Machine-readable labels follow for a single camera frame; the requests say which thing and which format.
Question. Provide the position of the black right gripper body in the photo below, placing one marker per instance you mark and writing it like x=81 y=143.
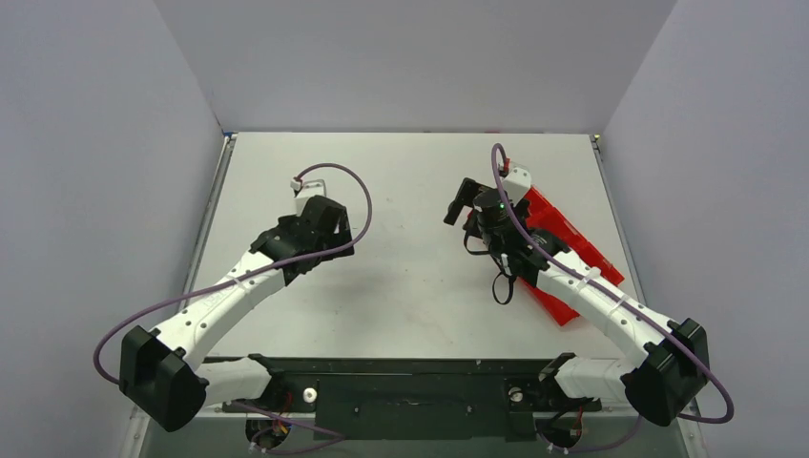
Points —
x=471 y=206

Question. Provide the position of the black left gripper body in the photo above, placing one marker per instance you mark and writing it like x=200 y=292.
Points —
x=338 y=224

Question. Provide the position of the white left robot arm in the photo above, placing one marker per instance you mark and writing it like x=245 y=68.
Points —
x=163 y=370

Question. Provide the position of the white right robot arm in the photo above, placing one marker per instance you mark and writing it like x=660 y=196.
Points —
x=658 y=372

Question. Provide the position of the red plastic divided tray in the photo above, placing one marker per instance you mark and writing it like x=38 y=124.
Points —
x=542 y=214

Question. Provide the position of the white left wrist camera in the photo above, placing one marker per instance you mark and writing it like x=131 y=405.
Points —
x=304 y=190

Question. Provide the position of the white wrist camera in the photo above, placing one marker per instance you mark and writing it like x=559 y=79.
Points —
x=516 y=181
x=304 y=190

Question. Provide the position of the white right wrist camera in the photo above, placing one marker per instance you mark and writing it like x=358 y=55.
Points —
x=516 y=181

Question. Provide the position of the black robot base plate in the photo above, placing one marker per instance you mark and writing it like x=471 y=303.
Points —
x=364 y=399

